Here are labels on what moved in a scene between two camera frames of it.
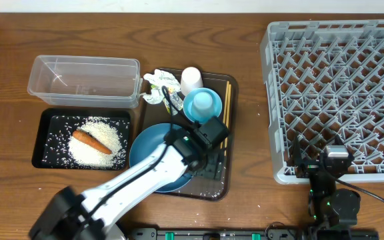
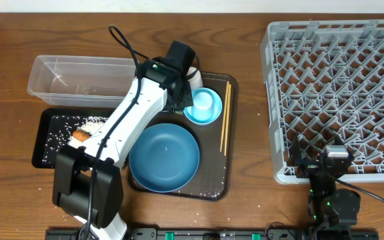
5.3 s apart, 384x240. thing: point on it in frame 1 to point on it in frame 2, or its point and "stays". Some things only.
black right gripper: [308, 166] stays
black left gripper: [219, 173] to [171, 109]
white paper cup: [191, 79] stays
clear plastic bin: [100, 81] stays
